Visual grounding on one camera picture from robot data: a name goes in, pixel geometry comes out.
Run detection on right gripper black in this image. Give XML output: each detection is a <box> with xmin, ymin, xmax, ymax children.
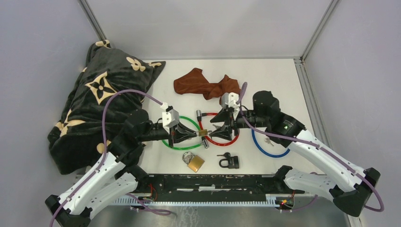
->
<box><xmin>209</xmin><ymin>106</ymin><xmax>269</xmax><ymax>141</ymax></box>

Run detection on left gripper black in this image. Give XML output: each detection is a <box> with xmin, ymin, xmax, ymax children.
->
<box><xmin>138</xmin><ymin>121</ymin><xmax>197</xmax><ymax>148</ymax></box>

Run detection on small brass padlock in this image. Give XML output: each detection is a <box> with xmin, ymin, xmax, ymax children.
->
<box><xmin>196</xmin><ymin>129</ymin><xmax>209</xmax><ymax>137</ymax></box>

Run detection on red cable lock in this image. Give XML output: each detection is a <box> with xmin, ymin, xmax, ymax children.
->
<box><xmin>196</xmin><ymin>110</ymin><xmax>239</xmax><ymax>147</ymax></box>

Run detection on green cable lock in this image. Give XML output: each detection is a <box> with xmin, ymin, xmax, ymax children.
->
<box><xmin>162</xmin><ymin>116</ymin><xmax>209</xmax><ymax>151</ymax></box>

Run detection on black padlock key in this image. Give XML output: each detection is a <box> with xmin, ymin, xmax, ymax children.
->
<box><xmin>217</xmin><ymin>152</ymin><xmax>231</xmax><ymax>158</ymax></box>

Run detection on black padlock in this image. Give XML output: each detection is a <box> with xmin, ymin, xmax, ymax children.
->
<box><xmin>219</xmin><ymin>156</ymin><xmax>240</xmax><ymax>169</ymax></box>

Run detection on blue cable lock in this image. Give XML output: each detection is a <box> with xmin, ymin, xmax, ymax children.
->
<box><xmin>251</xmin><ymin>130</ymin><xmax>290</xmax><ymax>158</ymax></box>

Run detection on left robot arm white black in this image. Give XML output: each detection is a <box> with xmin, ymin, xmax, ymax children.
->
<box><xmin>45</xmin><ymin>109</ymin><xmax>199</xmax><ymax>227</ymax></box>

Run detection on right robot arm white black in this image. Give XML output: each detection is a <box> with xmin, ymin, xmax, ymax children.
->
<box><xmin>211</xmin><ymin>90</ymin><xmax>381</xmax><ymax>217</ymax></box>

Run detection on red lock keys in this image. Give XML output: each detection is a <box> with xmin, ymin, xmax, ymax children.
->
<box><xmin>213</xmin><ymin>124</ymin><xmax>221</xmax><ymax>130</ymax></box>

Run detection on blue lock keys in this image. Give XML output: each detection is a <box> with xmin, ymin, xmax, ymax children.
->
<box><xmin>264</xmin><ymin>137</ymin><xmax>274</xmax><ymax>147</ymax></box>

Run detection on brown cloth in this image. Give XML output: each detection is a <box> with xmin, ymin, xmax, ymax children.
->
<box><xmin>173</xmin><ymin>68</ymin><xmax>241</xmax><ymax>100</ymax></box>

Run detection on black floral blanket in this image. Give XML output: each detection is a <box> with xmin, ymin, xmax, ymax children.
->
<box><xmin>47</xmin><ymin>40</ymin><xmax>166</xmax><ymax>175</ymax></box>

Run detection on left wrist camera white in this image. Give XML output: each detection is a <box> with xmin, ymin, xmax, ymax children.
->
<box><xmin>160</xmin><ymin>102</ymin><xmax>180</xmax><ymax>133</ymax></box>

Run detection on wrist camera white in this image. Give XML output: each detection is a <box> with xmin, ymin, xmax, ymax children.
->
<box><xmin>220</xmin><ymin>92</ymin><xmax>240</xmax><ymax>110</ymax></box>
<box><xmin>160</xmin><ymin>102</ymin><xmax>180</xmax><ymax>133</ymax></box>

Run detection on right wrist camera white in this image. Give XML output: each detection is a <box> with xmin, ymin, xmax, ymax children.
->
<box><xmin>220</xmin><ymin>92</ymin><xmax>240</xmax><ymax>110</ymax></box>

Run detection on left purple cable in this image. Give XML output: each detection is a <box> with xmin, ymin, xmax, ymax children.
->
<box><xmin>49</xmin><ymin>89</ymin><xmax>165</xmax><ymax>227</ymax></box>

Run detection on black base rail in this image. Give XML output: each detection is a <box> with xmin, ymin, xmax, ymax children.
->
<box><xmin>132</xmin><ymin>174</ymin><xmax>304</xmax><ymax>202</ymax></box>

